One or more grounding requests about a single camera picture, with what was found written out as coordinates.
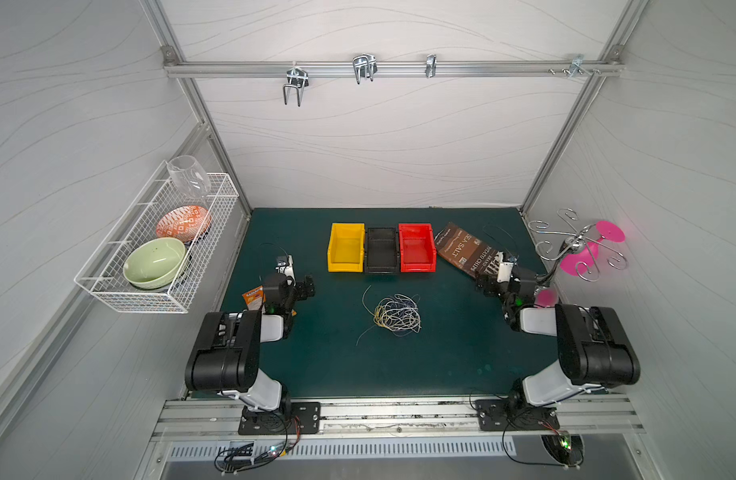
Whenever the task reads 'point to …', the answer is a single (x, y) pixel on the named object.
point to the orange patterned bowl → (187, 223)
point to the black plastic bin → (381, 252)
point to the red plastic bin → (417, 248)
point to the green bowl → (154, 263)
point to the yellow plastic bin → (346, 248)
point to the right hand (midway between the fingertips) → (494, 270)
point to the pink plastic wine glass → (577, 263)
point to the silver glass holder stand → (575, 242)
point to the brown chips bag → (466, 252)
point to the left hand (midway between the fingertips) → (297, 274)
